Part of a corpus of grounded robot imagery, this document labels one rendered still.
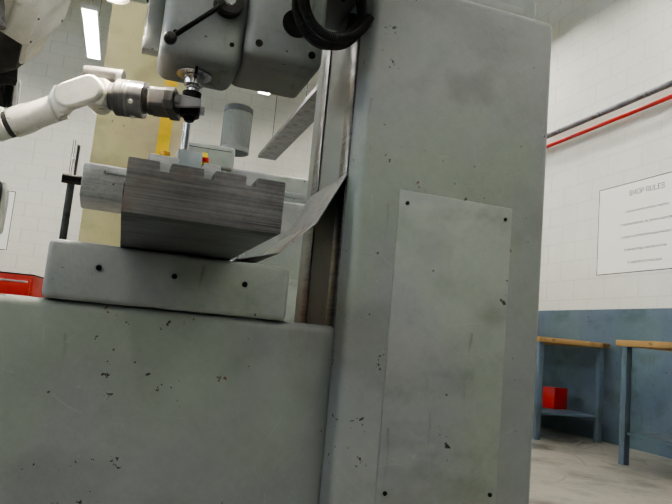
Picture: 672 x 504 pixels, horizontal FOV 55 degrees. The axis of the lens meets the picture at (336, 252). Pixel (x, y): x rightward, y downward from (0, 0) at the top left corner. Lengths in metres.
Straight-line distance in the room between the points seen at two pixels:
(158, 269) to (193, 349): 0.18
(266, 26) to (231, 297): 0.65
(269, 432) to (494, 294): 0.61
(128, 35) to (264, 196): 2.65
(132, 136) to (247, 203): 2.45
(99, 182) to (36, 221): 9.38
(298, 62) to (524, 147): 0.59
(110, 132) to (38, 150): 7.56
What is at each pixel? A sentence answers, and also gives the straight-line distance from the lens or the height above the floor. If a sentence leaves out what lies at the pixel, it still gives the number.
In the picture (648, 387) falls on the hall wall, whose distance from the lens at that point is 6.12.
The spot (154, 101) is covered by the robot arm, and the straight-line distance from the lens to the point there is 1.62.
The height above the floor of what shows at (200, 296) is 0.76.
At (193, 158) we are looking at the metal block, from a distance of 1.42.
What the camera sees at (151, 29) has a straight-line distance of 1.68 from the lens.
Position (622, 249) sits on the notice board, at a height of 1.75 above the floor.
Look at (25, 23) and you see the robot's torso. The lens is 1.93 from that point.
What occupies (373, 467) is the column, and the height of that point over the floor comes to 0.43.
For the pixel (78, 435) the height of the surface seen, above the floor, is 0.46.
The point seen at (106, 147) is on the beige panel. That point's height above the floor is 1.52.
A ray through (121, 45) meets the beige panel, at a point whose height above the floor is 2.05.
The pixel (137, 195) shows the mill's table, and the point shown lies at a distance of 0.95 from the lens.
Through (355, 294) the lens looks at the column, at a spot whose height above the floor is 0.80.
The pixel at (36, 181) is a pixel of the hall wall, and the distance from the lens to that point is 10.83.
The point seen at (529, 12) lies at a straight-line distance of 1.98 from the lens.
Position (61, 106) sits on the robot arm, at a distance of 1.66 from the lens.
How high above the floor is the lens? 0.70
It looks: 8 degrees up
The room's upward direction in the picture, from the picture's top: 5 degrees clockwise
